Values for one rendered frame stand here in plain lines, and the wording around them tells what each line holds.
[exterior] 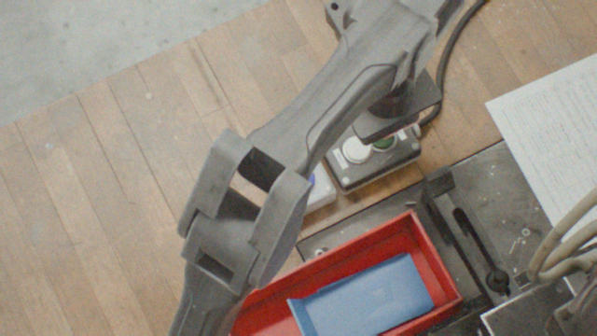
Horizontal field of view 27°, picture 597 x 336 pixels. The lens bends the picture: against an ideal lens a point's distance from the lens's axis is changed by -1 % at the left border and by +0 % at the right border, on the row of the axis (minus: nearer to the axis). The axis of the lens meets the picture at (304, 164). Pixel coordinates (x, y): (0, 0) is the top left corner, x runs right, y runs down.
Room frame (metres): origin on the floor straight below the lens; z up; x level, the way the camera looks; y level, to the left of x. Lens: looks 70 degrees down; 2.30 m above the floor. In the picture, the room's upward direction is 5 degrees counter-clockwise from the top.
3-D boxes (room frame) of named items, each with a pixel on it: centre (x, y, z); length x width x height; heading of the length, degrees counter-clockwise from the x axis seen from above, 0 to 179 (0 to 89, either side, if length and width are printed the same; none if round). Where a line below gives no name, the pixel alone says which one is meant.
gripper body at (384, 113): (0.52, -0.10, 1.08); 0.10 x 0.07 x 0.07; 113
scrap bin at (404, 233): (0.32, -0.03, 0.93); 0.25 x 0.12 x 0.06; 113
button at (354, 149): (0.51, -0.06, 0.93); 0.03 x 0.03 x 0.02
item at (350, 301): (0.33, -0.05, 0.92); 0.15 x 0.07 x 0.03; 109
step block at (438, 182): (0.43, -0.16, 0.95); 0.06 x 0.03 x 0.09; 23
